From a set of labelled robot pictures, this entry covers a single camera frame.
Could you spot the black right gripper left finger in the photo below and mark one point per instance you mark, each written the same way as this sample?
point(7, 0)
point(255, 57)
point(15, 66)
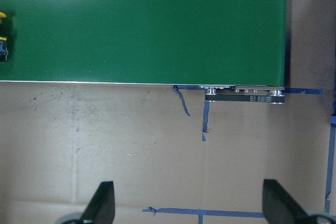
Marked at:
point(101, 208)

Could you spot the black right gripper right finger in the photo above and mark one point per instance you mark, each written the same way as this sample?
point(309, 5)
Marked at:
point(279, 207)

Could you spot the yellow mushroom push button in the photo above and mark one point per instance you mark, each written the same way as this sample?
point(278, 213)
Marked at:
point(4, 51)

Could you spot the green conveyor belt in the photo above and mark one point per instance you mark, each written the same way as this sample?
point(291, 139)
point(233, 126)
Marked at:
point(213, 44)

